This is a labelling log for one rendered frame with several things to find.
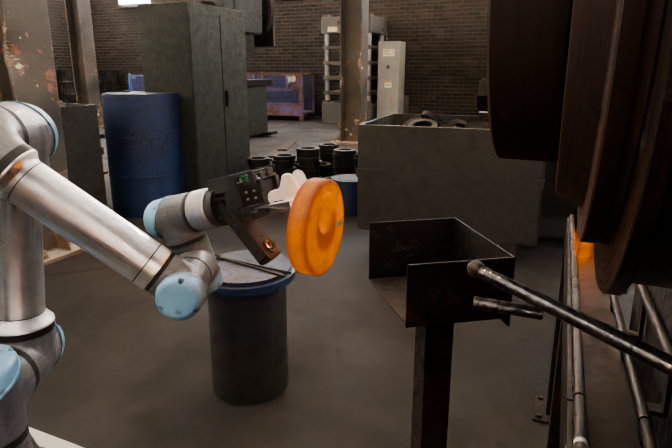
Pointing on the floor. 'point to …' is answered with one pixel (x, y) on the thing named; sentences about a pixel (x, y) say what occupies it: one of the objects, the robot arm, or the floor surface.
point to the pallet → (311, 161)
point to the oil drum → (142, 148)
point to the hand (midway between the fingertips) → (318, 199)
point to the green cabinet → (200, 82)
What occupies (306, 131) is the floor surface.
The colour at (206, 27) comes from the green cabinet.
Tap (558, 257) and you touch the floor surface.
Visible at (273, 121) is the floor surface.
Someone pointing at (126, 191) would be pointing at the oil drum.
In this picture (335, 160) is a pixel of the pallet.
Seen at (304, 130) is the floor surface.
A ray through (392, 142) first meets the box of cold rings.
